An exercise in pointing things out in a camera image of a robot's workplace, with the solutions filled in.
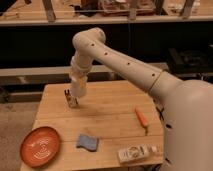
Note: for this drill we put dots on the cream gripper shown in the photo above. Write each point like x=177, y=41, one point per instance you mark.
x=79, y=79

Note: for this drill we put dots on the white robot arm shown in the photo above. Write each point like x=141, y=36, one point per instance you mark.
x=186, y=105

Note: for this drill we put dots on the orange ceramic plate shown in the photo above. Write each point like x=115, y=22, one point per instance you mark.
x=40, y=146

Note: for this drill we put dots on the wooden table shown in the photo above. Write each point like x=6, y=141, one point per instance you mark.
x=107, y=112

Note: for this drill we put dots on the blue sponge cloth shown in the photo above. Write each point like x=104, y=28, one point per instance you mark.
x=87, y=142

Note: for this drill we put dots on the orange carrot toy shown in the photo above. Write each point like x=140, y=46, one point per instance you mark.
x=142, y=119

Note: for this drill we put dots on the white plastic bottle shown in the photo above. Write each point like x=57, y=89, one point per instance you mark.
x=136, y=153

